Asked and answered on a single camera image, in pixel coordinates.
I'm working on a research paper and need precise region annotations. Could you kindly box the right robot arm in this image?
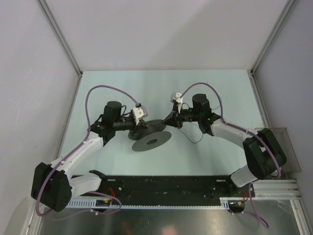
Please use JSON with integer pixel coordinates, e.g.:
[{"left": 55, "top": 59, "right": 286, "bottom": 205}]
[{"left": 163, "top": 93, "right": 287, "bottom": 196}]

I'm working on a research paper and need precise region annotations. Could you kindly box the thin purple wire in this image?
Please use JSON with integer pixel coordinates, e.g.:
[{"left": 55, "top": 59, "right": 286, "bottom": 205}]
[{"left": 179, "top": 107, "right": 222, "bottom": 144}]

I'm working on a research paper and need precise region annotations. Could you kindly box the left aluminium corner post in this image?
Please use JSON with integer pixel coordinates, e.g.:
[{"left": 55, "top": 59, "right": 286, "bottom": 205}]
[{"left": 36, "top": 0, "right": 83, "bottom": 78}]

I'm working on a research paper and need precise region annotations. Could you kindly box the grey slotted cable duct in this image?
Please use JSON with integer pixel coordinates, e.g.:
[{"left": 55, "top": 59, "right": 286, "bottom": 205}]
[{"left": 66, "top": 197, "right": 232, "bottom": 210}]

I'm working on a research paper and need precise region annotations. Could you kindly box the aluminium frame rail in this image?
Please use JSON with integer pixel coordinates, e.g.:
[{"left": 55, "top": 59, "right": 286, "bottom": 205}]
[{"left": 36, "top": 178, "right": 300, "bottom": 199}]

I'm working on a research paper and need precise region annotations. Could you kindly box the aluminium corner post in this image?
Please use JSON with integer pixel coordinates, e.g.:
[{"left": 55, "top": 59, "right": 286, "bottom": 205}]
[
  {"left": 36, "top": 0, "right": 83, "bottom": 78},
  {"left": 249, "top": 0, "right": 297, "bottom": 76}
]

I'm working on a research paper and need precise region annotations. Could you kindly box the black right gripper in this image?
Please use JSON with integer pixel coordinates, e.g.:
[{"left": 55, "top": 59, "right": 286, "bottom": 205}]
[{"left": 162, "top": 103, "right": 201, "bottom": 129}]

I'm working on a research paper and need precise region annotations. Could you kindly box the dark perforated cable spool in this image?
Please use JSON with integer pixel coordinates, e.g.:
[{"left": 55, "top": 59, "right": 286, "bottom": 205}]
[{"left": 128, "top": 119, "right": 172, "bottom": 152}]

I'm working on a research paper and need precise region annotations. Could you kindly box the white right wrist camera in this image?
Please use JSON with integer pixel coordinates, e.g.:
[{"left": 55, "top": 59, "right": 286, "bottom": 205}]
[{"left": 170, "top": 92, "right": 183, "bottom": 113}]

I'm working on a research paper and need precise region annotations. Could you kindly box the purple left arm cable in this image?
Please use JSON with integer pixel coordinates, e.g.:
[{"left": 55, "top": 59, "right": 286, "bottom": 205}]
[{"left": 35, "top": 85, "right": 141, "bottom": 222}]

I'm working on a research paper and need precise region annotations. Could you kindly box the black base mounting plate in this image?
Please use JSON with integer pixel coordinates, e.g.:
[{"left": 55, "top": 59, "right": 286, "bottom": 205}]
[{"left": 80, "top": 175, "right": 256, "bottom": 206}]

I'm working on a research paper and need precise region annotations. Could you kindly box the clear plastic bin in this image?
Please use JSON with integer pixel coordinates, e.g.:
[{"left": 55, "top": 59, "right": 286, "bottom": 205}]
[{"left": 269, "top": 128, "right": 301, "bottom": 179}]

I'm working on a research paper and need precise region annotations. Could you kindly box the right aluminium corner post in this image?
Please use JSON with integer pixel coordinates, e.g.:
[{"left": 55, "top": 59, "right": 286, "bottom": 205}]
[{"left": 249, "top": 0, "right": 297, "bottom": 76}]

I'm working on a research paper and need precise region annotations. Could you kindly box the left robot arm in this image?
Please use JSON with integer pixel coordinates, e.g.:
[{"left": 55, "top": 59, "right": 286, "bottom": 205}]
[{"left": 31, "top": 101, "right": 148, "bottom": 212}]

